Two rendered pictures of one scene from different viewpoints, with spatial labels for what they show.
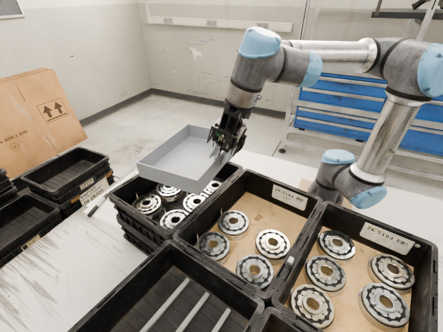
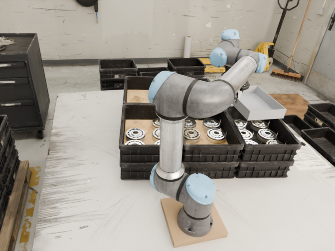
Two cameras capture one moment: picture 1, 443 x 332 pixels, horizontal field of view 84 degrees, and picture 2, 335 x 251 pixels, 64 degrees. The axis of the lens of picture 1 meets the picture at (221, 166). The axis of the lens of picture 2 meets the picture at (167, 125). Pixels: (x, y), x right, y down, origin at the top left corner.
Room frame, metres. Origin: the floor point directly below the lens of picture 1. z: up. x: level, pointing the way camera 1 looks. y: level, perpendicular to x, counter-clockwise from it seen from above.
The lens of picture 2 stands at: (1.24, -1.08, 1.69)
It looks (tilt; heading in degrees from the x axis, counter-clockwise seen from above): 33 degrees down; 136
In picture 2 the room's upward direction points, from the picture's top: 5 degrees clockwise
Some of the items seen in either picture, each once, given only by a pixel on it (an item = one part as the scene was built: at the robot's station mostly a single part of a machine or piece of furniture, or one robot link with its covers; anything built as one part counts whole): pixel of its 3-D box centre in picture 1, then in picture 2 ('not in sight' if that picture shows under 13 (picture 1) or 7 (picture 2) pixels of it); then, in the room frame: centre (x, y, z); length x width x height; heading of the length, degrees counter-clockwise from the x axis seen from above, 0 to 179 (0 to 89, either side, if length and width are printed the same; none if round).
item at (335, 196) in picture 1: (327, 188); (196, 213); (0.82, -0.46, 0.78); 0.15 x 0.15 x 0.10
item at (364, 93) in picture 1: (337, 107); not in sight; (2.16, -1.07, 0.60); 0.72 x 0.03 x 0.56; 64
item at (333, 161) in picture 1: (335, 167); (198, 193); (0.81, -0.47, 0.89); 0.13 x 0.12 x 0.14; 18
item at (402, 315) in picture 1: (385, 303); (135, 133); (0.29, -0.40, 0.86); 0.10 x 0.10 x 0.01
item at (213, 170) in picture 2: not in sight; (201, 148); (0.51, -0.10, 0.76); 0.40 x 0.30 x 0.12; 144
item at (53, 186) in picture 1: (79, 193); not in sight; (1.23, 0.95, 0.37); 0.40 x 0.30 x 0.45; 154
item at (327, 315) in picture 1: (312, 305); (160, 122); (0.29, -0.22, 0.86); 0.10 x 0.10 x 0.01
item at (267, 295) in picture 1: (253, 219); (205, 124); (0.51, -0.10, 0.92); 0.40 x 0.30 x 0.02; 144
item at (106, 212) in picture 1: (126, 194); (299, 151); (0.85, 0.44, 0.70); 0.33 x 0.23 x 0.01; 154
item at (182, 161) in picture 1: (192, 153); (252, 101); (0.64, 0.09, 1.07); 0.27 x 0.20 x 0.05; 154
